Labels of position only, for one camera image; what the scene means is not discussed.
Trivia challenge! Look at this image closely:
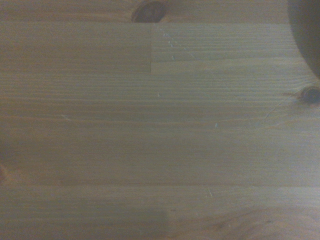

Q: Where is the blue round plate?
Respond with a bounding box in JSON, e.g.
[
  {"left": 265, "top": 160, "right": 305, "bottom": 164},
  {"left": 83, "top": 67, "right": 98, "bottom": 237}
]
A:
[{"left": 287, "top": 0, "right": 320, "bottom": 81}]

